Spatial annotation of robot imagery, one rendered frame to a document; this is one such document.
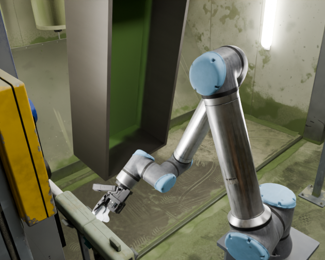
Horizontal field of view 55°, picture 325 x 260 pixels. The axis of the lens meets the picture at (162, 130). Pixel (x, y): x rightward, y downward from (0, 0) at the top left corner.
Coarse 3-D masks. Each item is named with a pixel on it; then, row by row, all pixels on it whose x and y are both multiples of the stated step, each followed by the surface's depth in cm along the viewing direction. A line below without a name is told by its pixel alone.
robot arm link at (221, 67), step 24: (192, 72) 94; (216, 72) 89; (240, 72) 98; (216, 96) 93; (216, 120) 96; (240, 120) 96; (216, 144) 101; (240, 144) 97; (240, 168) 99; (240, 192) 102; (240, 216) 105; (264, 216) 105; (240, 240) 105; (264, 240) 104
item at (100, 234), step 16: (64, 192) 88; (64, 208) 83; (80, 208) 82; (80, 224) 77; (96, 224) 76; (96, 240) 72; (112, 240) 70; (96, 256) 76; (112, 256) 68; (128, 256) 68
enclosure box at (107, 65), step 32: (64, 0) 161; (96, 0) 144; (128, 0) 193; (160, 0) 195; (96, 32) 153; (128, 32) 206; (160, 32) 205; (96, 64) 163; (128, 64) 221; (160, 64) 216; (96, 96) 174; (128, 96) 237; (160, 96) 227; (96, 128) 187; (128, 128) 254; (160, 128) 241; (96, 160) 202; (128, 160) 223
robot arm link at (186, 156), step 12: (240, 84) 108; (204, 108) 116; (192, 120) 123; (204, 120) 119; (192, 132) 125; (204, 132) 124; (180, 144) 133; (192, 144) 128; (180, 156) 135; (192, 156) 135; (180, 168) 137
